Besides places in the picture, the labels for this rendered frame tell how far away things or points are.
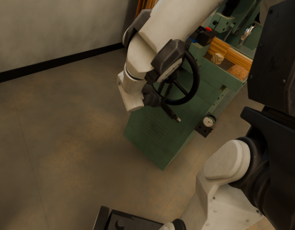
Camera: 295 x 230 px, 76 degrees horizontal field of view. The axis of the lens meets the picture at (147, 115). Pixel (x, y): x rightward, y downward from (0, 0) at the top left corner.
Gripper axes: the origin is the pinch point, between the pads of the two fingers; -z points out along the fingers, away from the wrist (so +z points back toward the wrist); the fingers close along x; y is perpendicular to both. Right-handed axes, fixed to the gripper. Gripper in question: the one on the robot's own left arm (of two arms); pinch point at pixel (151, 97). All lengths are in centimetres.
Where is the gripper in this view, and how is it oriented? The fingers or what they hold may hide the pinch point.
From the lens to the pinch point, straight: 89.9
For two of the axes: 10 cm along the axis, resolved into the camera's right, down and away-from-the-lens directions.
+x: 8.0, 5.2, -3.0
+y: 4.8, -8.5, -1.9
